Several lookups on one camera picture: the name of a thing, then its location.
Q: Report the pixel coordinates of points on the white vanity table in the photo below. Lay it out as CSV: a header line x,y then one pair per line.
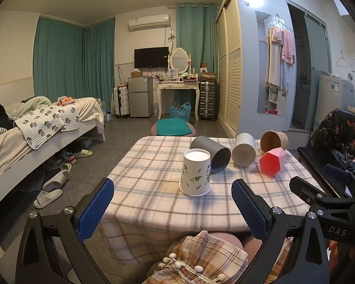
x,y
179,86

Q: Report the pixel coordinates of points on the oval vanity mirror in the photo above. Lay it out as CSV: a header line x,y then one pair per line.
x,y
179,60

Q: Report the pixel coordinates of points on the black television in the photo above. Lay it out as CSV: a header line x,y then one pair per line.
x,y
151,57

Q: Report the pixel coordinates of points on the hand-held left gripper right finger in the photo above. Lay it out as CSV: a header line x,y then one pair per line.
x,y
248,213

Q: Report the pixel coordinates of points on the teal seat cushion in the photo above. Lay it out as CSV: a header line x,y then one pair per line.
x,y
174,127

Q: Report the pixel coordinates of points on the white suitcase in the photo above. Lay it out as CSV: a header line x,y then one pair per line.
x,y
122,102

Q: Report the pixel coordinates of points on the small picture frame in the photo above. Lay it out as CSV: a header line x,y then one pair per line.
x,y
173,72

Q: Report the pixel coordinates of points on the floral quilted mat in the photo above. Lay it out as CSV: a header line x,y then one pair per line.
x,y
44,122

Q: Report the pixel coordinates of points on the person's right hand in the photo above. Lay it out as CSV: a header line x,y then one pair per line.
x,y
333,251

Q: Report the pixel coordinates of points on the plaid tablecloth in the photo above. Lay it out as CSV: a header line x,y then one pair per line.
x,y
148,183

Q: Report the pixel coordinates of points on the white air conditioner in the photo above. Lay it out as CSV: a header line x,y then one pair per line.
x,y
149,21

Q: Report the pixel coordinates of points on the dark grey suitcase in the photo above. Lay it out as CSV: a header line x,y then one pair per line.
x,y
207,100

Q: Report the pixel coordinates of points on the dark floral cloth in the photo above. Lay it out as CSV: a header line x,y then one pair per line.
x,y
340,133

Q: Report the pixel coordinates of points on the light grey cup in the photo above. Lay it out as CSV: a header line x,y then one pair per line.
x,y
244,151

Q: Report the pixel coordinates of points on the red hexagonal cup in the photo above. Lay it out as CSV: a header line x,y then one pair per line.
x,y
270,162

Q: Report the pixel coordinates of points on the white floral paper cup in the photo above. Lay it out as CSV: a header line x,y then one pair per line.
x,y
195,173

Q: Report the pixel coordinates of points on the narrow teal curtain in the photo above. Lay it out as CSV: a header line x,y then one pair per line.
x,y
195,44

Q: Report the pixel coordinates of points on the white hanging towel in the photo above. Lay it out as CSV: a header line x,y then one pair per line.
x,y
273,62

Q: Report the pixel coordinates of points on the white slipper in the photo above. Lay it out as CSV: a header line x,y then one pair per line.
x,y
56,180
47,198

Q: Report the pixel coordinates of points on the orange patterned cloth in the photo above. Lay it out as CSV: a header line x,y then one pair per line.
x,y
65,100

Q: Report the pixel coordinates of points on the grey mini fridge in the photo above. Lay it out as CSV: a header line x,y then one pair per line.
x,y
140,96

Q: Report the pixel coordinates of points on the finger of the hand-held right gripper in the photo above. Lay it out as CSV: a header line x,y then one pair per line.
x,y
306,188
336,171

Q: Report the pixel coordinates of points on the cream louvred wardrobe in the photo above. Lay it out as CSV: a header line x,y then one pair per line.
x,y
233,74

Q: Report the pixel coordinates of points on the grey washing machine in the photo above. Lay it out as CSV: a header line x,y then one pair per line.
x,y
332,100

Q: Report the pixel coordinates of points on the pink hanging towel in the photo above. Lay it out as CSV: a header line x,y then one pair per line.
x,y
288,46

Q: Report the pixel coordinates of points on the white bed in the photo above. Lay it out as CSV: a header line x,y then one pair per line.
x,y
85,115

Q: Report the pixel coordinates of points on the cardboard box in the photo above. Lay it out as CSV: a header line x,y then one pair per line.
x,y
207,72

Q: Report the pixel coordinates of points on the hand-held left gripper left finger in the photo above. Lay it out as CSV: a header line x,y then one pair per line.
x,y
96,210

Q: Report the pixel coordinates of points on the green slipper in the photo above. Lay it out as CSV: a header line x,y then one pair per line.
x,y
83,153
66,167

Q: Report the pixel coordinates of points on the large water jug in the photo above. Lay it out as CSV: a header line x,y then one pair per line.
x,y
105,109

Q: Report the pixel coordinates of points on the dark grey cup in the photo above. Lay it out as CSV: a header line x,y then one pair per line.
x,y
211,156

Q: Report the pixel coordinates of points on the black chair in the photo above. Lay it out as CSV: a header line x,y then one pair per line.
x,y
312,161

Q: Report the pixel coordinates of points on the brown wooden cup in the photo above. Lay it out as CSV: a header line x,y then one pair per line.
x,y
274,142

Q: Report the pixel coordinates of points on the pale green blanket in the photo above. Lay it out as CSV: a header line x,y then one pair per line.
x,y
29,106

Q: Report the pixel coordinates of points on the pink cloth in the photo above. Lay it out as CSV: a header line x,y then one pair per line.
x,y
233,239

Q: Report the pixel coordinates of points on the wide teal curtain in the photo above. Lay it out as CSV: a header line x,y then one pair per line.
x,y
62,62

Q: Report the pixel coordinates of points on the blue laundry basket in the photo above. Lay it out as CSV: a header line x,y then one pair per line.
x,y
180,112

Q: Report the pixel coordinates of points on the glass bathroom door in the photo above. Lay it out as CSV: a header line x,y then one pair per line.
x,y
313,65

